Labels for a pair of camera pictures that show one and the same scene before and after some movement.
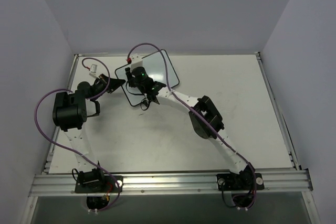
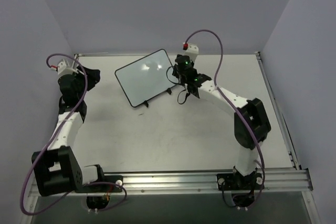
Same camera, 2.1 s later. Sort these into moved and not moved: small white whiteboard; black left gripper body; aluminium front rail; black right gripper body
Moved: black right gripper body; black left gripper body
Not moved: small white whiteboard; aluminium front rail
